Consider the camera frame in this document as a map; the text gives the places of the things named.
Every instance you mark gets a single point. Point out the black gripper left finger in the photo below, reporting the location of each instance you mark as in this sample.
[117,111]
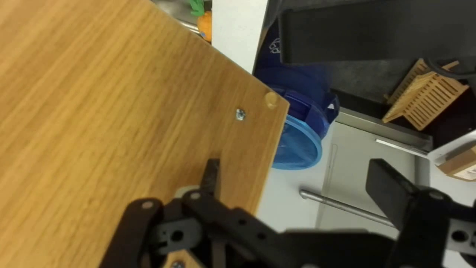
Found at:
[233,223]

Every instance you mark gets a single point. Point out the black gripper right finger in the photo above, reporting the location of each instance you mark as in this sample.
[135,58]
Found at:
[426,228]

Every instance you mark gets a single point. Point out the brown cardboard box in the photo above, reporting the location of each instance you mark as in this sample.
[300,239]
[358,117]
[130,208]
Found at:
[462,165]

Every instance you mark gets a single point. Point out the silver metal bar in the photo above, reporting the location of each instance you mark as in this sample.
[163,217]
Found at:
[347,207]

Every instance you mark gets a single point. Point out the grey metal panel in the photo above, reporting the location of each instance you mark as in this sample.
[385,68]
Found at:
[367,163]

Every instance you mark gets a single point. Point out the wooden slatted rack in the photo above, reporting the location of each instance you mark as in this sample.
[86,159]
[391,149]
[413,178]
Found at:
[426,98]

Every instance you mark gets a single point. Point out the blue recycling bin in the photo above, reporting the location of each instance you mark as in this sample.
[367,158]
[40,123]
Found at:
[298,94]

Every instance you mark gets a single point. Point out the orange cloth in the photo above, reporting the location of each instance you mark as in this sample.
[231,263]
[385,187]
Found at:
[208,27]

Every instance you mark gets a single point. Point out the green and blue cup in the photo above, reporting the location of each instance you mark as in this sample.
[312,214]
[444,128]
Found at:
[197,7]

